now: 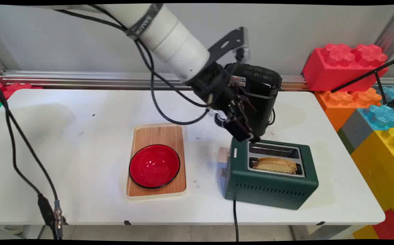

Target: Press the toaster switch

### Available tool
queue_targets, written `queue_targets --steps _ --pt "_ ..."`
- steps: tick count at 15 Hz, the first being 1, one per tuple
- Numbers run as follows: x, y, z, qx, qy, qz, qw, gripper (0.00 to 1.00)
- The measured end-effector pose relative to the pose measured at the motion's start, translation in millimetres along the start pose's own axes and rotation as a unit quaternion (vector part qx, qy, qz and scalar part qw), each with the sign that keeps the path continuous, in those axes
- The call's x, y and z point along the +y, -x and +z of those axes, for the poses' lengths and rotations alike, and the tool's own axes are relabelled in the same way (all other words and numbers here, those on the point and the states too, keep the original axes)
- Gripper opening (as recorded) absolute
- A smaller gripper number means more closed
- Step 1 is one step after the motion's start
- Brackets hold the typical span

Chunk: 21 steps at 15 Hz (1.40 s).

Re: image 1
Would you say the grey velcro arm strap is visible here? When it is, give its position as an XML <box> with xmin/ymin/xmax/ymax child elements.
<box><xmin>126</xmin><ymin>4</ymin><xmax>164</xmax><ymax>41</ymax></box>

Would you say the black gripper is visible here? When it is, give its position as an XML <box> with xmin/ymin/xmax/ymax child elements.
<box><xmin>186</xmin><ymin>62</ymin><xmax>261</xmax><ymax>143</ymax></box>

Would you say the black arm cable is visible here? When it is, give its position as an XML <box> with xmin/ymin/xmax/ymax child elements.
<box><xmin>54</xmin><ymin>4</ymin><xmax>215</xmax><ymax>126</ymax></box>

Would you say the blue toy brick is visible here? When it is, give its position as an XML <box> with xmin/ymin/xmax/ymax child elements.
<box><xmin>357</xmin><ymin>86</ymin><xmax>394</xmax><ymax>131</ymax></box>

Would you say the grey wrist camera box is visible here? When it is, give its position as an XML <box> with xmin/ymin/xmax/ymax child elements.
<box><xmin>233</xmin><ymin>27</ymin><xmax>251</xmax><ymax>64</ymax></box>

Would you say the aluminium corner post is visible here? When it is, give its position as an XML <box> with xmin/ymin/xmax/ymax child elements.
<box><xmin>374</xmin><ymin>5</ymin><xmax>394</xmax><ymax>59</ymax></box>

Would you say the wooden serving tray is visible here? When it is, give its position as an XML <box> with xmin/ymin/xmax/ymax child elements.
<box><xmin>126</xmin><ymin>123</ymin><xmax>187</xmax><ymax>200</ymax></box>

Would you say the black coffee machine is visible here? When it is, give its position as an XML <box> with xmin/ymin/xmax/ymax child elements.
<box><xmin>214</xmin><ymin>63</ymin><xmax>283</xmax><ymax>137</ymax></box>

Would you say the black tripod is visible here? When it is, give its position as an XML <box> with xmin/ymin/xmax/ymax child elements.
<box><xmin>330</xmin><ymin>54</ymin><xmax>394</xmax><ymax>110</ymax></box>

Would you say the beige toaster lever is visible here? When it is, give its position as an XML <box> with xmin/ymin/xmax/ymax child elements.
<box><xmin>218</xmin><ymin>147</ymin><xmax>231</xmax><ymax>163</ymax></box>

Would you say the large red toy brick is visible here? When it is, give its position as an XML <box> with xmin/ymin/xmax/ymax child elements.
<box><xmin>301</xmin><ymin>43</ymin><xmax>389</xmax><ymax>92</ymax></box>

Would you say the green two-slot toaster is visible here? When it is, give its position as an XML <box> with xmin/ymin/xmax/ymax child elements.
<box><xmin>224</xmin><ymin>136</ymin><xmax>319</xmax><ymax>211</ymax></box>

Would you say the aluminium rail along wall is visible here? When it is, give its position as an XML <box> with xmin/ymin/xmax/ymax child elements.
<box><xmin>0</xmin><ymin>70</ymin><xmax>394</xmax><ymax>91</ymax></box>

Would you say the large yellow toy brick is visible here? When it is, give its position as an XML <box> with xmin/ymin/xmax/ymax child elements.
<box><xmin>350</xmin><ymin>127</ymin><xmax>394</xmax><ymax>229</ymax></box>

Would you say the small red toy brick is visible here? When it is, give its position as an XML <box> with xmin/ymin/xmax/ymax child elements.
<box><xmin>372</xmin><ymin>208</ymin><xmax>394</xmax><ymax>241</ymax></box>

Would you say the toasted bread slice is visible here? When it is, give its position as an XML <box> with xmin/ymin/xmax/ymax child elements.
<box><xmin>252</xmin><ymin>157</ymin><xmax>298</xmax><ymax>175</ymax></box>

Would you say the black cable with metal plug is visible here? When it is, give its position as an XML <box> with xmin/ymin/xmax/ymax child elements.
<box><xmin>0</xmin><ymin>73</ymin><xmax>65</xmax><ymax>239</ymax></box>

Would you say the red bowl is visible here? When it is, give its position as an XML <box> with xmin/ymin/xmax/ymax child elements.
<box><xmin>129</xmin><ymin>144</ymin><xmax>181</xmax><ymax>189</ymax></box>

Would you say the orange toy brick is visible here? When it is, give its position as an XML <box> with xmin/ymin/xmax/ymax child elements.
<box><xmin>314</xmin><ymin>87</ymin><xmax>383</xmax><ymax>132</ymax></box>

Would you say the black camera mounting bracket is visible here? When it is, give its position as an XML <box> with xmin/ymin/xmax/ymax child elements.
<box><xmin>207</xmin><ymin>27</ymin><xmax>245</xmax><ymax>67</ymax></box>

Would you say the black toaster power cord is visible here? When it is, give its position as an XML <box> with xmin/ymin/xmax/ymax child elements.
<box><xmin>232</xmin><ymin>200</ymin><xmax>240</xmax><ymax>241</ymax></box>

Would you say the grey metal table leg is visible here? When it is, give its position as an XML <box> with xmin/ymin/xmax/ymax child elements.
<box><xmin>289</xmin><ymin>225</ymin><xmax>351</xmax><ymax>241</ymax></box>

